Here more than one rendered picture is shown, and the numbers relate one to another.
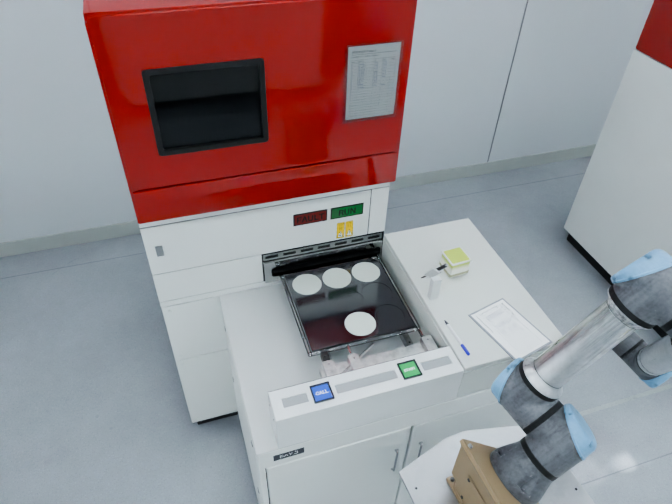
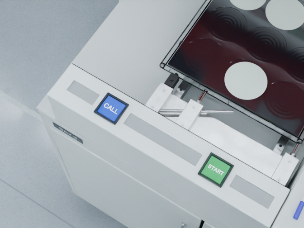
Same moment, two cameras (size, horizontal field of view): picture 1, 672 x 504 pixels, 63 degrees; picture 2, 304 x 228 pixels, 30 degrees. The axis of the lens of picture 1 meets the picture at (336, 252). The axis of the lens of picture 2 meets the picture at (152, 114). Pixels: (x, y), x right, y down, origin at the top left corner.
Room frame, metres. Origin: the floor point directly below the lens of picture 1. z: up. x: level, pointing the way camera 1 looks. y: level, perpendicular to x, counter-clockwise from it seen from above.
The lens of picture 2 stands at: (0.61, -0.43, 2.08)
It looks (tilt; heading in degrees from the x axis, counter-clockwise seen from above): 66 degrees down; 51
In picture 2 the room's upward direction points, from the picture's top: 1 degrees clockwise
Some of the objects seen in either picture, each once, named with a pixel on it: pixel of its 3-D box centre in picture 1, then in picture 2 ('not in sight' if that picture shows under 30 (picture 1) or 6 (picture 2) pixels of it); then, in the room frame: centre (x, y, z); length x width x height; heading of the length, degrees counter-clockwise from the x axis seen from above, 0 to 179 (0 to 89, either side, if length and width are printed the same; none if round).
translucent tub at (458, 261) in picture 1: (454, 262); not in sight; (1.37, -0.40, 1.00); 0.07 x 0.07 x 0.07; 23
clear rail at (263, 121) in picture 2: (365, 341); (229, 102); (1.10, -0.10, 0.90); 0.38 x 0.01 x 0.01; 110
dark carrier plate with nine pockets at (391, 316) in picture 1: (346, 300); (265, 45); (1.27, -0.04, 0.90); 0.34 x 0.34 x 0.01; 20
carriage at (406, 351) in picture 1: (380, 366); (216, 139); (1.03, -0.15, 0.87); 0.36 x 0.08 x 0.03; 110
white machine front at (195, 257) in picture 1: (273, 240); not in sight; (1.42, 0.21, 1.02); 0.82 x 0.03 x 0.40; 110
